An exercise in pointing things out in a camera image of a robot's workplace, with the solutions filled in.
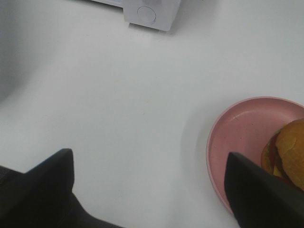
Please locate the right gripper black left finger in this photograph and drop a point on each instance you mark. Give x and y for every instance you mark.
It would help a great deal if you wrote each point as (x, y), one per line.
(43, 197)

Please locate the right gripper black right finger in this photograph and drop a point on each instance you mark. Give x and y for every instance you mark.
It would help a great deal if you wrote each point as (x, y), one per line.
(258, 199)

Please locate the burger with sesame-free bun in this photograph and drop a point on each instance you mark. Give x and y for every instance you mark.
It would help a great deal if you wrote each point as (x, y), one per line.
(283, 155)

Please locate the pink round plate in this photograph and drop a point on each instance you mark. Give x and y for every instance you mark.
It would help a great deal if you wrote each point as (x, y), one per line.
(245, 127)

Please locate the round door release button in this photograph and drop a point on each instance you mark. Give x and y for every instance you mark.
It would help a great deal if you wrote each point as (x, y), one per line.
(146, 14)

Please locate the white microwave oven body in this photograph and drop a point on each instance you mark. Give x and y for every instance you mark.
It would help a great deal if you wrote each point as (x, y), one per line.
(166, 11)

